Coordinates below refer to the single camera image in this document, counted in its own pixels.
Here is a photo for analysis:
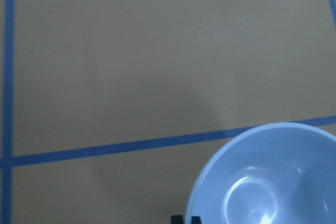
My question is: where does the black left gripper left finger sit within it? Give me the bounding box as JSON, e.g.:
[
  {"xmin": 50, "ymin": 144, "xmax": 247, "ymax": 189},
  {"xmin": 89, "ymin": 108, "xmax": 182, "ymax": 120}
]
[{"xmin": 171, "ymin": 215, "xmax": 184, "ymax": 224}]

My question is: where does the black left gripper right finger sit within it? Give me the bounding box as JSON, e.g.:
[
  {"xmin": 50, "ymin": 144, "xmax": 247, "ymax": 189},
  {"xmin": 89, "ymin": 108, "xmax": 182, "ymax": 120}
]
[{"xmin": 191, "ymin": 216, "xmax": 201, "ymax": 224}]

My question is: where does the blue bowl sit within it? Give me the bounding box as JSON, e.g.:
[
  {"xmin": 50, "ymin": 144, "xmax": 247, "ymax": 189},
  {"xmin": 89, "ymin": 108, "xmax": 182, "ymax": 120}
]
[{"xmin": 184, "ymin": 123, "xmax": 335, "ymax": 223}]

